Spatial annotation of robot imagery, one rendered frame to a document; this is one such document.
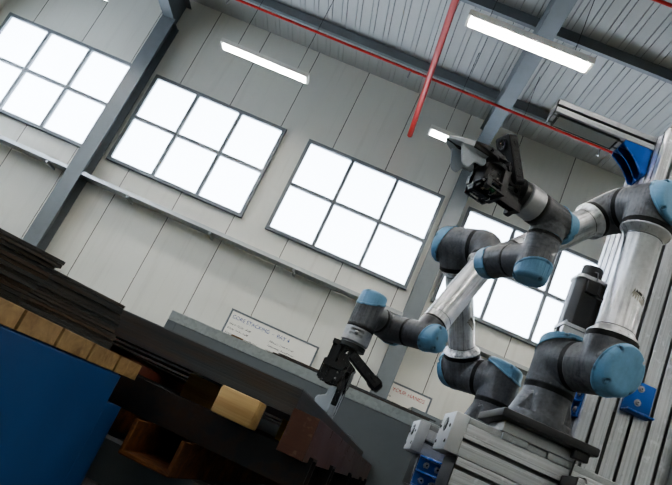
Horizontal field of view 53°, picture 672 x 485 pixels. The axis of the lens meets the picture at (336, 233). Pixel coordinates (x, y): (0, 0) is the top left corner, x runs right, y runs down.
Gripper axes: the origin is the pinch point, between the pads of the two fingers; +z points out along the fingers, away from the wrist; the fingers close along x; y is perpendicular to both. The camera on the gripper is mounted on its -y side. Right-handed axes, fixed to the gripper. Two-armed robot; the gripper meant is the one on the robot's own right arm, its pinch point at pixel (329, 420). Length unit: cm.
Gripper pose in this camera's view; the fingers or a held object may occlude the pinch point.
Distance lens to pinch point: 177.5
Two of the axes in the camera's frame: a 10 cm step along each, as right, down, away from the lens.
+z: -4.0, 8.7, -3.0
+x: -0.9, -3.6, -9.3
